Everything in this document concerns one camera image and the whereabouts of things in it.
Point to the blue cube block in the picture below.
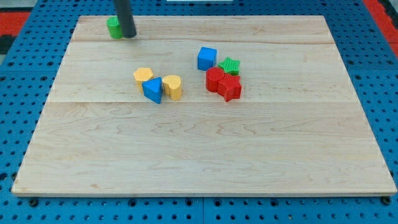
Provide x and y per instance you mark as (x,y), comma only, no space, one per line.
(206,58)

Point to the light wooden board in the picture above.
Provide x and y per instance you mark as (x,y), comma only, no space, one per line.
(298,129)

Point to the yellow heart block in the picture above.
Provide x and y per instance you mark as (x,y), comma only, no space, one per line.
(172,85)

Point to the red star block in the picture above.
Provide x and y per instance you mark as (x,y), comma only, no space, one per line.
(229,87)

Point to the red cylinder block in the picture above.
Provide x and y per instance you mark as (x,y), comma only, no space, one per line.
(213,76)

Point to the blue triangle block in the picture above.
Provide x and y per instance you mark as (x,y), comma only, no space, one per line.
(153,89)

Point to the green star block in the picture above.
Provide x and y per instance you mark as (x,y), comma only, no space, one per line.
(230,66)

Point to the yellow hexagon block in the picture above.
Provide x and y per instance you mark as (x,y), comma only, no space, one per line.
(141,75)

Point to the green cylinder block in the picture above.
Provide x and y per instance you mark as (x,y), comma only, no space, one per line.
(114,28)

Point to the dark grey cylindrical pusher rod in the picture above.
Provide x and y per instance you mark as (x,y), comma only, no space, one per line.
(125,18)

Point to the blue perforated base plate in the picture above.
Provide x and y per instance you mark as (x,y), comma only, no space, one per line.
(30,67)

